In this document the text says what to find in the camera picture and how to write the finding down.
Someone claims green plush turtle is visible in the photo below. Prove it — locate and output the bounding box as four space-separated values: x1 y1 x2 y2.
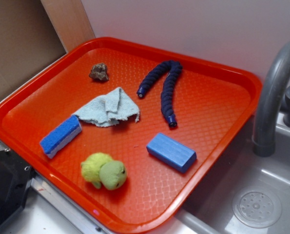
80 153 127 191

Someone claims blue white sponge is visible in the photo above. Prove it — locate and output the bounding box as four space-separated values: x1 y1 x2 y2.
40 115 82 158

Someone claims grey toy faucet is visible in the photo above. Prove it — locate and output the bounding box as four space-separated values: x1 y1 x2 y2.
252 42 290 157

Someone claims grey toy sink basin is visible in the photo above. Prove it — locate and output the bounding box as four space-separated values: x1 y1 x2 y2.
176 114 290 234

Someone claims brown cardboard panel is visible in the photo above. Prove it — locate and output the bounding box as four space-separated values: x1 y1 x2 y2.
0 0 96 110

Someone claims orange plastic tray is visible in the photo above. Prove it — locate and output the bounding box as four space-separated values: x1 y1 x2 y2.
0 38 261 234

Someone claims brown rock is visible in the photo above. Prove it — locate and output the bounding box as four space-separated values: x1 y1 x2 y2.
89 63 109 81

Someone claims dark blue twisted rope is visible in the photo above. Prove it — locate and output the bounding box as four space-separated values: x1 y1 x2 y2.
136 59 183 129

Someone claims blue wooden block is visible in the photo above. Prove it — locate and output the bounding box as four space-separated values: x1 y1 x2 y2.
146 133 197 173

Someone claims light blue cloth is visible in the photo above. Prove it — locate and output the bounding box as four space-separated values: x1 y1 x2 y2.
74 87 140 127

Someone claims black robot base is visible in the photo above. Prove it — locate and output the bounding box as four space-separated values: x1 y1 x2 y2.
0 149 34 229

